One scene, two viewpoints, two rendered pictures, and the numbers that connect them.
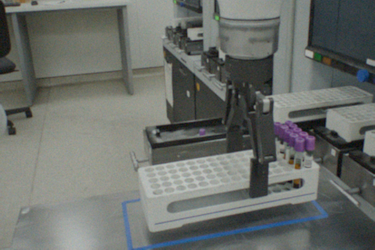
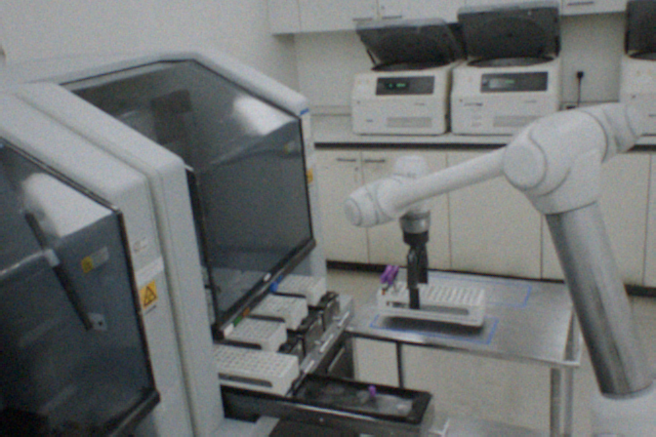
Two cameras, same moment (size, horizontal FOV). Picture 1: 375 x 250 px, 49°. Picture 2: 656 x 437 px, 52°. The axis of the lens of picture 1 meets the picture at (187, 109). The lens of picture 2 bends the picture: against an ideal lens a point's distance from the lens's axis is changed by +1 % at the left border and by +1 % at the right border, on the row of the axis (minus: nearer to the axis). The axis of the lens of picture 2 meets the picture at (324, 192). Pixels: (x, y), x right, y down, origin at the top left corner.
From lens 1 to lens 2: 235 cm
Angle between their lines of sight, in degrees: 127
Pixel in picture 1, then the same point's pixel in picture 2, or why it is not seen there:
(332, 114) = (274, 336)
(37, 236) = (549, 339)
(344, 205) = (369, 305)
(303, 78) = (212, 374)
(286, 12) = (169, 335)
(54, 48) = not seen: outside the picture
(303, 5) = (191, 300)
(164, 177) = (468, 297)
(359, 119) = (269, 326)
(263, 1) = not seen: hidden behind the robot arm
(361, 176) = (313, 331)
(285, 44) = (177, 375)
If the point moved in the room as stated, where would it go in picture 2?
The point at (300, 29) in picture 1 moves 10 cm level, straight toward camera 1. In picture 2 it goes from (194, 330) to (231, 315)
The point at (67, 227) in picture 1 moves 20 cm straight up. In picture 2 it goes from (529, 338) to (529, 271)
